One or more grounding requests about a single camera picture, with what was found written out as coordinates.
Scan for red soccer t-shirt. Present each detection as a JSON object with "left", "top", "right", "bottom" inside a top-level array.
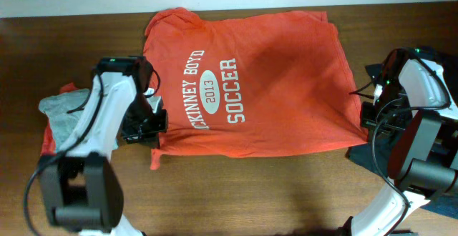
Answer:
[{"left": 143, "top": 8, "right": 367, "bottom": 169}]

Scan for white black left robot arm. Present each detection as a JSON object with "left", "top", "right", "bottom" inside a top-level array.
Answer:
[{"left": 31, "top": 56, "right": 168, "bottom": 235}]

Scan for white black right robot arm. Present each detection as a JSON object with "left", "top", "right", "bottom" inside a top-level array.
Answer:
[{"left": 338, "top": 48, "right": 457, "bottom": 235}]

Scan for dark clothes pile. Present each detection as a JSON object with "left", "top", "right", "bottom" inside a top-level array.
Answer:
[{"left": 349, "top": 48, "right": 457, "bottom": 218}]

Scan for folded grey t-shirt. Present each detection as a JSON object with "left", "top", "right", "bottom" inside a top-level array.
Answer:
[{"left": 38, "top": 89, "right": 90, "bottom": 149}]

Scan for folded red t-shirt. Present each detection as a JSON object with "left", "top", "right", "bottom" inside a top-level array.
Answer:
[{"left": 41, "top": 82, "right": 78, "bottom": 155}]

